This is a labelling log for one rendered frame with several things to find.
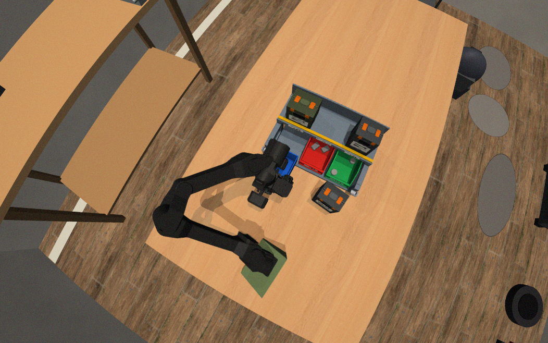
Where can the red open bin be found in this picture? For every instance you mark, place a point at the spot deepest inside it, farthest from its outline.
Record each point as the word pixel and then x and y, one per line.
pixel 316 160

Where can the green open bin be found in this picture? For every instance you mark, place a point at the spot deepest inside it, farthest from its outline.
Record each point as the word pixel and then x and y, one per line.
pixel 346 172

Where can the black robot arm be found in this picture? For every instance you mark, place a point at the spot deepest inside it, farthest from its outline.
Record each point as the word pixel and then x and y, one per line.
pixel 170 221

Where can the grey metal bin rack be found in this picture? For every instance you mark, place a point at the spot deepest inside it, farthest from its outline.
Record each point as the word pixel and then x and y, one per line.
pixel 334 121

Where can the blue bin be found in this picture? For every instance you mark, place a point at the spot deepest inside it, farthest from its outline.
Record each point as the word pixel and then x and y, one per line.
pixel 292 159

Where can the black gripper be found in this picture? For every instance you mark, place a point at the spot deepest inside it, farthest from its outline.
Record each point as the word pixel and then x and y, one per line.
pixel 259 200

